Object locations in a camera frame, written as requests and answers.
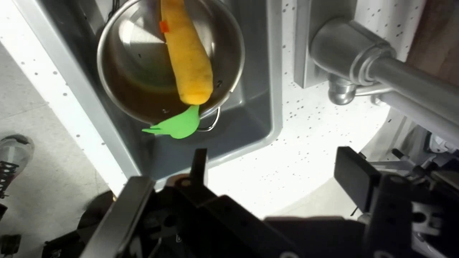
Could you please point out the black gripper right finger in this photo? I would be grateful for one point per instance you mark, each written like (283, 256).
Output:
(356, 176)

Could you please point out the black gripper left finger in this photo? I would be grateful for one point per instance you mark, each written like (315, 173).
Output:
(200, 166)

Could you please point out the orange carrot plush toy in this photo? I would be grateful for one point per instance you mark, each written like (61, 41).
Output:
(188, 57)

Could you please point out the wooden toy kitchen unit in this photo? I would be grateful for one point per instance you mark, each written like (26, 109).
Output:
(296, 166)

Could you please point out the grey toy sink basin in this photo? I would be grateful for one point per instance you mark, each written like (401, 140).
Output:
(256, 71)

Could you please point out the small steel pot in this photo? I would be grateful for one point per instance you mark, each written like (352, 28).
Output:
(134, 71)

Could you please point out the silver toy faucet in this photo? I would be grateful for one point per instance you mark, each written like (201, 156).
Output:
(363, 51)

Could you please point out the grey shoe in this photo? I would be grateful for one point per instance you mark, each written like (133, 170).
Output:
(13, 159)

